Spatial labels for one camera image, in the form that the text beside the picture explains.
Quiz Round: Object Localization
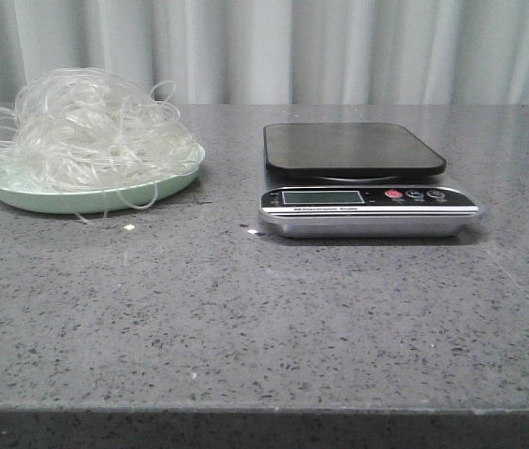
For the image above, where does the translucent white vermicelli bundle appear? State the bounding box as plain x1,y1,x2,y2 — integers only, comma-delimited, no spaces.
0,66,201,225

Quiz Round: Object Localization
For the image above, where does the black silver kitchen scale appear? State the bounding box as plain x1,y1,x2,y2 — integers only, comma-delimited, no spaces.
258,123,483,238

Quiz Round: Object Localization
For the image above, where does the white pleated curtain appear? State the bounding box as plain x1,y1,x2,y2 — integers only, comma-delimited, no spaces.
0,1,529,105

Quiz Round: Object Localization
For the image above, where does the light green round plate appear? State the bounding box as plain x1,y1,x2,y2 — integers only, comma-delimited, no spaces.
0,144,205,214

